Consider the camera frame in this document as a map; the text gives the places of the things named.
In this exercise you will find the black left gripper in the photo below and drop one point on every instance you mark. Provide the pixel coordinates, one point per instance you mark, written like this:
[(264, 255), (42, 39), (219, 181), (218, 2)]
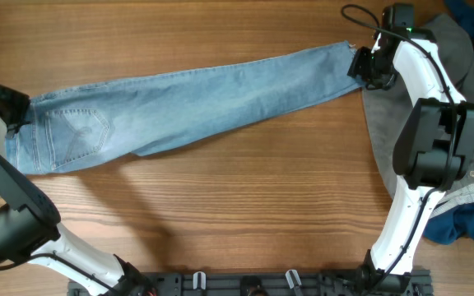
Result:
[(11, 105)]

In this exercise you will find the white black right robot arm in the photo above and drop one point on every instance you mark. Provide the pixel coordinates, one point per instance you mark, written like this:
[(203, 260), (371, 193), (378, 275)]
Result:
[(432, 151)]

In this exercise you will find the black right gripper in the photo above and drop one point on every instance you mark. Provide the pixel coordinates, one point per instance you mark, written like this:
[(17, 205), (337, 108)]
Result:
[(363, 66)]

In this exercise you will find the dark blue garment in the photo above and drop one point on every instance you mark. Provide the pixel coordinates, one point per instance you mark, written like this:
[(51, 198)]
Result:
[(463, 222)]

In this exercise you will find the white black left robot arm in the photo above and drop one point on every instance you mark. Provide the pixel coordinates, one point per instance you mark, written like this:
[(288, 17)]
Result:
[(31, 231)]

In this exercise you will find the light blue denim jeans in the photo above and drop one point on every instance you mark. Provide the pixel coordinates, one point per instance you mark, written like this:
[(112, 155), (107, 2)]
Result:
[(85, 126)]

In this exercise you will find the grey garment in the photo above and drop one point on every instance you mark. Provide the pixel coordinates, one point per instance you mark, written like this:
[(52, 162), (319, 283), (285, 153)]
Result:
[(386, 111)]

